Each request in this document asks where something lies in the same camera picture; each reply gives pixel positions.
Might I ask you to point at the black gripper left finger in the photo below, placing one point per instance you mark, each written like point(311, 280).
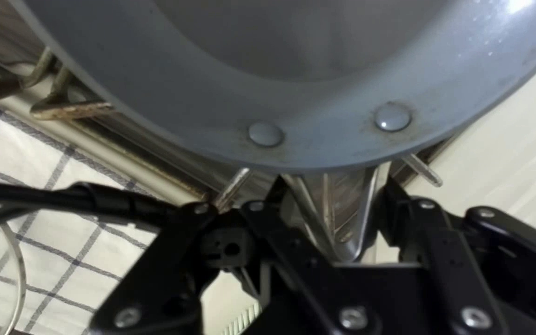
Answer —
point(175, 273)

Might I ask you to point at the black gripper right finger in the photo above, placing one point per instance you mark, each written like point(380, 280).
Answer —
point(465, 267)

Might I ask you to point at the white checkered cloth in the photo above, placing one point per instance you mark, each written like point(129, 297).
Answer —
point(63, 261)

